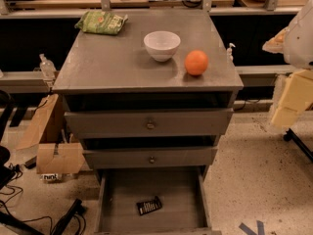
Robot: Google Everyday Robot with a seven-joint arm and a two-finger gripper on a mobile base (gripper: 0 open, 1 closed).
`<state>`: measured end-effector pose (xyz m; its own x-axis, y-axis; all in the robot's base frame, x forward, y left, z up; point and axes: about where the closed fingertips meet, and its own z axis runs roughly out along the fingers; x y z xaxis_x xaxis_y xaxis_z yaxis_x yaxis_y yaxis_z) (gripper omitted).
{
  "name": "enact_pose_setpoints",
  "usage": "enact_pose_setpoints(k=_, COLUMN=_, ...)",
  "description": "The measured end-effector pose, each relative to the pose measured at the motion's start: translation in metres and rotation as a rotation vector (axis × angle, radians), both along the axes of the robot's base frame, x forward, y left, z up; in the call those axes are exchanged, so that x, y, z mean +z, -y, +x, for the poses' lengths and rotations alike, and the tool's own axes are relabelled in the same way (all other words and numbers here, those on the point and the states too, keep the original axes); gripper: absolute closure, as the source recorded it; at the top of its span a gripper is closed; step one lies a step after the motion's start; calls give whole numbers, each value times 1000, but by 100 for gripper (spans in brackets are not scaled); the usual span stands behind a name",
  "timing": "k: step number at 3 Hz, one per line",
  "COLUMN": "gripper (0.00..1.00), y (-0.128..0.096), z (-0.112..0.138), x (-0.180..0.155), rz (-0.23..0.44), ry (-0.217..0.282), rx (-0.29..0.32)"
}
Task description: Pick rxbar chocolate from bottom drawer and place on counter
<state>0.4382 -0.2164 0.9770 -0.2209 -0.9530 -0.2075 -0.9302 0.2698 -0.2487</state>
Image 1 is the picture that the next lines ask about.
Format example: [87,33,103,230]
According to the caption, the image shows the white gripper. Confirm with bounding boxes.
[262,27,313,128]

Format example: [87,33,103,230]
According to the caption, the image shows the black rxbar chocolate bar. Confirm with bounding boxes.
[136,196,162,215]

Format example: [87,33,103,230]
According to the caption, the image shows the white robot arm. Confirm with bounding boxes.
[262,0,313,129]

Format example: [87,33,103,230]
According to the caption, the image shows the grey top drawer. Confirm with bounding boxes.
[65,108,233,139]

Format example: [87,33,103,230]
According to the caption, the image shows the grey drawer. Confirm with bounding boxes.
[95,166,222,235]
[65,108,233,139]
[83,147,217,169]

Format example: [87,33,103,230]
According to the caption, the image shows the grey bottom drawer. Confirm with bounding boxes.
[95,166,222,235]

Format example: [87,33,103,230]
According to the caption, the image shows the grey drawer cabinet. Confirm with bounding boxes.
[52,8,245,235]

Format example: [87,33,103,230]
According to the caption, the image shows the grey middle drawer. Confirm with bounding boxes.
[83,147,217,169]

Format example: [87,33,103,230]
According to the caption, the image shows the black stand leg right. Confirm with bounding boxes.
[283,129,313,163]

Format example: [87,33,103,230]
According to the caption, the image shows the white pump bottle right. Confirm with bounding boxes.
[226,43,236,62]

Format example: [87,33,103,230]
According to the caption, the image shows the orange fruit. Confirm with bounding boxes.
[184,50,208,75]

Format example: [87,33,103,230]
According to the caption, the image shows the white ceramic bowl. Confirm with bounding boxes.
[144,31,181,62]

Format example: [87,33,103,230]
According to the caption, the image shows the green chip bag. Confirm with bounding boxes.
[74,11,128,35]

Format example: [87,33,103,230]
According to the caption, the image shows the black stand base left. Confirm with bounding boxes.
[50,199,86,235]

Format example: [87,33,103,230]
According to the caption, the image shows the brown cardboard box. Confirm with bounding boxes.
[16,94,85,174]

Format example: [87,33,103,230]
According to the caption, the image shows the clear sanitizer bottle left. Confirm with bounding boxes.
[39,54,57,79]

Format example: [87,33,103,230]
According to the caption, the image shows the black chair left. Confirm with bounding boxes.
[0,90,14,189]

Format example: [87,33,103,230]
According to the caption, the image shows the black floor cables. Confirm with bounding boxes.
[0,163,55,235]

